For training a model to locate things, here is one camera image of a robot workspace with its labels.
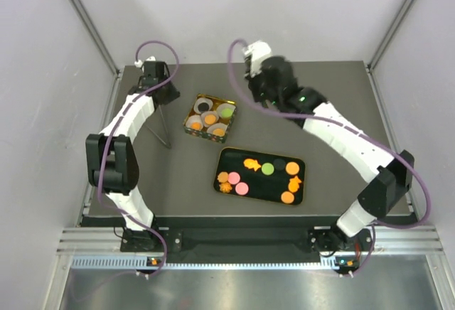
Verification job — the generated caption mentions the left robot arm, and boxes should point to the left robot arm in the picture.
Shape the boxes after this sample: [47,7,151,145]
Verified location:
[85,56,180,252]

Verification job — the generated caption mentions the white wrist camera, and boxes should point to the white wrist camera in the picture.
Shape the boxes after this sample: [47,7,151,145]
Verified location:
[242,41,272,78]
[134,56,156,68]

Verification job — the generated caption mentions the black gold-rimmed tray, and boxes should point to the black gold-rimmed tray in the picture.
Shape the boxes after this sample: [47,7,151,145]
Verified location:
[213,147,306,205]

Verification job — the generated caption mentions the orange biscuit bottom right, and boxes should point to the orange biscuit bottom right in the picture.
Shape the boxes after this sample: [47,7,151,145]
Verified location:
[281,191,295,204]

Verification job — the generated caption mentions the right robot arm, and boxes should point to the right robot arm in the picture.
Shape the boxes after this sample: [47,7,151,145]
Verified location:
[245,54,414,251]

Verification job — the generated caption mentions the orange round biscuit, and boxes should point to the orange round biscuit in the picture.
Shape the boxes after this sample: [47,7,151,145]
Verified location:
[203,114,217,126]

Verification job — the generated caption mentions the right aluminium frame post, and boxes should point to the right aluminium frame post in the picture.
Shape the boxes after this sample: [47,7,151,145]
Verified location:
[365,0,417,73]

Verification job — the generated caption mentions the pink sandwich cookie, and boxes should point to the pink sandwich cookie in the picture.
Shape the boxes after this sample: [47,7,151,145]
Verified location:
[227,172,240,185]
[235,182,250,196]

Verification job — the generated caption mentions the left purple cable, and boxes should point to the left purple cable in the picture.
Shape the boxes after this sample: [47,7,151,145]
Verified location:
[96,40,180,279]

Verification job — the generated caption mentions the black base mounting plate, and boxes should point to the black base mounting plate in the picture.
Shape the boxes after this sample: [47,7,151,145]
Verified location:
[120,216,373,264]

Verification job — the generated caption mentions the black sandwich cookie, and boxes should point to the black sandwich cookie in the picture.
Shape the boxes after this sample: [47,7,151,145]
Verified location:
[197,102,211,113]
[273,159,287,171]

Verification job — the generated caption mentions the orange fish cookie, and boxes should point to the orange fish cookie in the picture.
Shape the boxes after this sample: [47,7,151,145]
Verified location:
[243,159,262,171]
[288,176,302,193]

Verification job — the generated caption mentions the grey slotted cable duct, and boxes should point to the grey slotted cable duct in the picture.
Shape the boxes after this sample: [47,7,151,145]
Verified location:
[70,252,360,271]

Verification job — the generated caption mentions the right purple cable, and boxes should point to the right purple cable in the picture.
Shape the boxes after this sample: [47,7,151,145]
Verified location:
[227,38,432,277]

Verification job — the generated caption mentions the orange biscuit top right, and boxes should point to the orange biscuit top right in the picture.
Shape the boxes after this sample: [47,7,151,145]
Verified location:
[285,161,300,176]

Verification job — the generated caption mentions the green sandwich cookie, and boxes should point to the green sandwich cookie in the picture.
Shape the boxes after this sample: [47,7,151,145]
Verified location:
[261,163,274,176]
[220,108,233,119]

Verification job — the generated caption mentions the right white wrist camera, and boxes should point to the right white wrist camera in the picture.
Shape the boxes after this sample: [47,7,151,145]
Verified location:
[242,41,272,78]

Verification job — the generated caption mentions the metal serving tongs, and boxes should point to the metal serving tongs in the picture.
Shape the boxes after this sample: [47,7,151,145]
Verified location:
[144,106,172,149]

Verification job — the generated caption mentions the green christmas cookie tin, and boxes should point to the green christmas cookie tin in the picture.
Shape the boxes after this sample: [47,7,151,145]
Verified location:
[183,94,237,144]

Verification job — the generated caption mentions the aluminium frame post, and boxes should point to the aluminium frame post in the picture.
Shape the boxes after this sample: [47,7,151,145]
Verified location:
[69,0,120,76]
[365,0,417,73]

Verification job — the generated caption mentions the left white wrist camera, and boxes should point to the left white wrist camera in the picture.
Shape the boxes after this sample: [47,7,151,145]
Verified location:
[134,56,156,68]

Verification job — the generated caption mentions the left aluminium frame post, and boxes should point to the left aluminium frame post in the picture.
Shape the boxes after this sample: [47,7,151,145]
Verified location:
[69,0,120,76]

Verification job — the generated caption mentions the orange swirl cookie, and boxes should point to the orange swirl cookie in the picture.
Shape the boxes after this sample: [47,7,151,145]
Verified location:
[213,128,225,137]
[219,182,232,193]

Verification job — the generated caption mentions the purple cable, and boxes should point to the purple cable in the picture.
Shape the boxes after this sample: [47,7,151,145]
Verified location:
[96,40,180,279]
[227,38,432,277]

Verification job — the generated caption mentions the orange biscuit stack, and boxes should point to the orange biscuit stack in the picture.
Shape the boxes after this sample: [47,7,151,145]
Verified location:
[190,122,203,131]

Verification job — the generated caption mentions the orange biscuit left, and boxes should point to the orange biscuit left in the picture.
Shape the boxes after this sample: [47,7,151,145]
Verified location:
[217,171,229,183]

